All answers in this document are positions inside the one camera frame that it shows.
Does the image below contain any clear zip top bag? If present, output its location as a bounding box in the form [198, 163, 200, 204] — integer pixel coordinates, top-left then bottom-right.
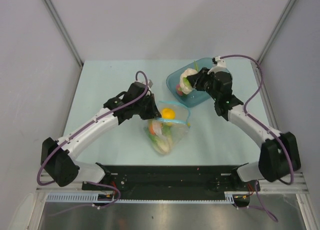
[143, 101, 191, 150]

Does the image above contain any yellow fake lemon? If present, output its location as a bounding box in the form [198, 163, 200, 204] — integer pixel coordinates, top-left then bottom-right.
[161, 107, 176, 120]

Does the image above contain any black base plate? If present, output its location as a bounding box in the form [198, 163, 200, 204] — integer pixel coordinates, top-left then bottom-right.
[81, 165, 255, 199]

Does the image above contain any aluminium frame rail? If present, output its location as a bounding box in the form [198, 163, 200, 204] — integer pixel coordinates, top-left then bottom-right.
[36, 173, 309, 194]

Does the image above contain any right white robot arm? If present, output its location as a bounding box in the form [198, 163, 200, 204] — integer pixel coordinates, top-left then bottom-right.
[180, 67, 301, 191]

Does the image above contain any orange fake carrot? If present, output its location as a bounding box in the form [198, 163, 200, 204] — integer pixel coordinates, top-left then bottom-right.
[148, 123, 156, 135]

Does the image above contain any green fake lettuce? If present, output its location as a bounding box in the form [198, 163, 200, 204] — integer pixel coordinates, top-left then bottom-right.
[145, 129, 173, 155]

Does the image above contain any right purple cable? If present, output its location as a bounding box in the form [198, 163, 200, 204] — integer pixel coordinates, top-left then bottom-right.
[219, 53, 295, 223]

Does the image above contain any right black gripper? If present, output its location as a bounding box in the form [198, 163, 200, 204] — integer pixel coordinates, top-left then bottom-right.
[188, 67, 220, 101]

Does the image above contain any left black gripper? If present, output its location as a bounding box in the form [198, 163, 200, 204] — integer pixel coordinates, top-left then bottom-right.
[133, 94, 161, 121]

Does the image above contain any red fake pepper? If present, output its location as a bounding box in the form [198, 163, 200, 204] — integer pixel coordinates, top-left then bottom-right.
[175, 84, 184, 96]

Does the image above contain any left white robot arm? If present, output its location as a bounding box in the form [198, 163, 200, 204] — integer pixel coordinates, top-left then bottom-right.
[40, 81, 161, 190]

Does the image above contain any white cable duct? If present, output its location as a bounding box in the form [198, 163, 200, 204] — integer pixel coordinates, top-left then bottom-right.
[46, 192, 250, 205]

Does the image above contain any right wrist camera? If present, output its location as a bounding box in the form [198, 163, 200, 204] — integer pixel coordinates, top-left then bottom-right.
[207, 56, 227, 75]

